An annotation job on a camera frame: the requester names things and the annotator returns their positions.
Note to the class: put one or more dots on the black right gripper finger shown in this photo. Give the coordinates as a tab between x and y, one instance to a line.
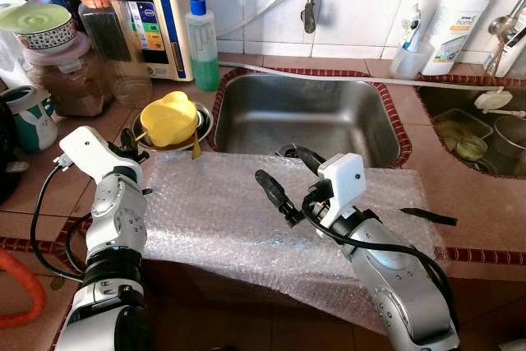
271	188
306	156

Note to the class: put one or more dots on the yellow plastic bowl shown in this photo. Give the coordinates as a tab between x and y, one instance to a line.
168	118

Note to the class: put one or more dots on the round steel bowl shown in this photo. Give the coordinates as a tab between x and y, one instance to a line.
205	125

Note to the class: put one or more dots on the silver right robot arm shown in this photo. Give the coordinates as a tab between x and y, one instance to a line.
394	285

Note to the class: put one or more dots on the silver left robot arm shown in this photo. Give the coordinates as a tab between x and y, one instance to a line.
119	215

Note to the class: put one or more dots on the short black tape strip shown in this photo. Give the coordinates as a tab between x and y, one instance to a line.
146	191

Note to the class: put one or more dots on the steel sink basin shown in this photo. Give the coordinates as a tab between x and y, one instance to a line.
304	113
448	108

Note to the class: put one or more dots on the clear bubble wrap sheet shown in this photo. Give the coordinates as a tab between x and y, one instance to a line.
214	228

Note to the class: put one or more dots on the plastic jar pink lid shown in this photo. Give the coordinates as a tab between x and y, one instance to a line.
70	88

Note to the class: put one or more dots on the white green mug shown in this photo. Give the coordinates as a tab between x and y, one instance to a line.
33	117

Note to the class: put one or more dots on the steel pot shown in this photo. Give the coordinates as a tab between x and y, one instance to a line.
511	137

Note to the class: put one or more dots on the green dish soap bottle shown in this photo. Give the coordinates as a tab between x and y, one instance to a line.
204	63

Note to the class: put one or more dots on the clear jar orange lid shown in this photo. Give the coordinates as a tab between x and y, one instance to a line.
111	30

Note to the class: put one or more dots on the long black tape strip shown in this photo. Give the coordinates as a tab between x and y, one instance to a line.
427	216

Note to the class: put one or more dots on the black appliance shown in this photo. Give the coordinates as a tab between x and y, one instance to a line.
6	174

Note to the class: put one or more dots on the cream water ionizer appliance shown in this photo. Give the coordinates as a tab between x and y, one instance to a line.
168	14

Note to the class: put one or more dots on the clear plastic cup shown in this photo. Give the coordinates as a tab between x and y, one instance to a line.
408	62

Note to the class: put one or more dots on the square glass container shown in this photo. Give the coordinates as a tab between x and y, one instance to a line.
472	147

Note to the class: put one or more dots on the patterned bowl green lid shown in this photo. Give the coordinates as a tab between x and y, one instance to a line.
37	22

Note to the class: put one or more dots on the steel ladle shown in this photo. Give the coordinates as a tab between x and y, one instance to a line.
500	24

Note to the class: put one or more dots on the white blue toothbrush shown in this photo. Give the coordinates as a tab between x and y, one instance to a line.
411	26

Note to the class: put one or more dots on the white detergent bottle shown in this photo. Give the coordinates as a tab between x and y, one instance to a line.
454	30

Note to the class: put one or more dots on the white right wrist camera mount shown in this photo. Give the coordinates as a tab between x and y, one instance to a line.
341	178

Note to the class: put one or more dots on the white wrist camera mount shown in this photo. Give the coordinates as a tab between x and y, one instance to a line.
90	150
341	178

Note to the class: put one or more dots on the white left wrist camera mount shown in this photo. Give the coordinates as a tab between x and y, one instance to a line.
90	150

